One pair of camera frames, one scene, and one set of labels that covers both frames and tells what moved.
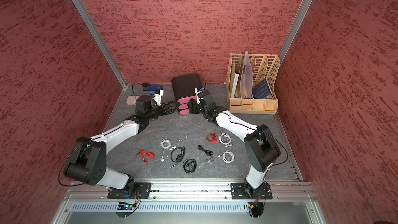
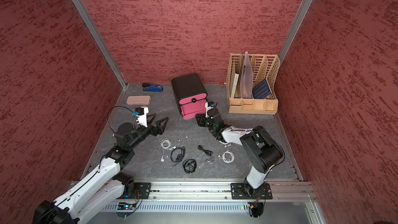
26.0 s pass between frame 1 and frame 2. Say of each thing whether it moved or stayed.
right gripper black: moved
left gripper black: moved
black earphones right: stayed
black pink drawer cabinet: stayed
